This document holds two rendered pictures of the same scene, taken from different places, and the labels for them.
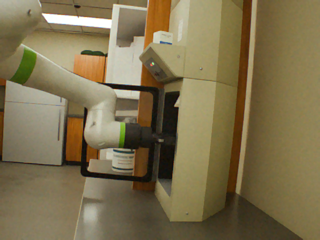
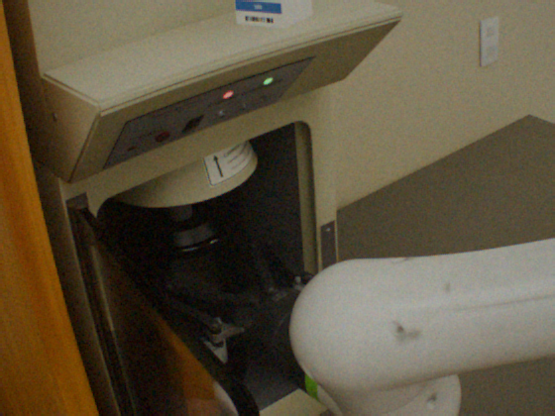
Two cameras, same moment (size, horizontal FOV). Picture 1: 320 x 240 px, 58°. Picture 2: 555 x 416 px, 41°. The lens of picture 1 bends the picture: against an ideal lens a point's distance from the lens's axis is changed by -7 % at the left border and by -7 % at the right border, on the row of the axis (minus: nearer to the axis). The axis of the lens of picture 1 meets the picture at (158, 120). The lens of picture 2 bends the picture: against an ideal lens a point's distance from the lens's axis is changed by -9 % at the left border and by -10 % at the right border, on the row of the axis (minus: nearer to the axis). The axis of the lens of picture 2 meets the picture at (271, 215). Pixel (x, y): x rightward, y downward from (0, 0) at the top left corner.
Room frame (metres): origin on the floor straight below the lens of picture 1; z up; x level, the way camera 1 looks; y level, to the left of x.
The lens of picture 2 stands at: (1.39, 0.62, 1.70)
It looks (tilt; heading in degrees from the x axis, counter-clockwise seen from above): 30 degrees down; 244
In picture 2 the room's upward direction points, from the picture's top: 5 degrees counter-clockwise
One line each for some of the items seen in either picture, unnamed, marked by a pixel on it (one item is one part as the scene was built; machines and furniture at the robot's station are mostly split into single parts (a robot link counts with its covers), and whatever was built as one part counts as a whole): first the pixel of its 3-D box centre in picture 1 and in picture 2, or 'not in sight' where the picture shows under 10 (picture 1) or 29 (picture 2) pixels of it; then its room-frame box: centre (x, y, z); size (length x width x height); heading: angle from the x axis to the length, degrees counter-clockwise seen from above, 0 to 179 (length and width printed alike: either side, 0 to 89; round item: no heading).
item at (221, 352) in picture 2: not in sight; (195, 302); (1.14, -0.14, 1.13); 0.11 x 0.11 x 0.21
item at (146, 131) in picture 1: (152, 138); (274, 316); (1.11, 0.02, 1.20); 0.09 x 0.08 x 0.07; 100
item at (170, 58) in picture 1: (158, 65); (235, 83); (1.12, 0.02, 1.46); 0.32 x 0.11 x 0.10; 10
